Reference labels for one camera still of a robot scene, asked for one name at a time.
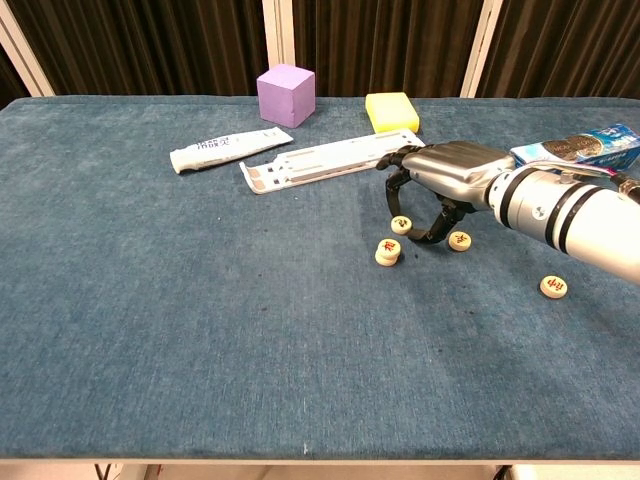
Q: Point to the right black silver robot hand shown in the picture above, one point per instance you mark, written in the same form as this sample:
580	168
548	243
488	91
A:
460	170

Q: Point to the round beige chess piece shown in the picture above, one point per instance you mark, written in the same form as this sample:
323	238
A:
553	286
388	246
459	240
386	262
401	224

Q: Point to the yellow sponge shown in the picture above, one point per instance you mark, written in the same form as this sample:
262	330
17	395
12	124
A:
390	112

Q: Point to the blue cookie pack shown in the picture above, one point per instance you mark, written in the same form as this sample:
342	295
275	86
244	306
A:
575	145

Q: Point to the white plastic folding stand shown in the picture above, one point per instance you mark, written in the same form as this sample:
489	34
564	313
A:
320	162

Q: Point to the black pleated curtain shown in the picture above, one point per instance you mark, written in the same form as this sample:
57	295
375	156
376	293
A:
380	45
150	45
10	80
565	45

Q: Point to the purple foam cube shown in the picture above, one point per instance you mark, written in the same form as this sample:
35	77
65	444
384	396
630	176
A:
282	97

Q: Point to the white toothpaste tube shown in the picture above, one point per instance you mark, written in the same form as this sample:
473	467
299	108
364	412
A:
225	149

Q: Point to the blue table cloth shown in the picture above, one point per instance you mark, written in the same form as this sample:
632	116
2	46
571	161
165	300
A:
200	325

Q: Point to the white frame post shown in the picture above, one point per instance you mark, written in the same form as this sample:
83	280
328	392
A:
482	50
277	35
25	60

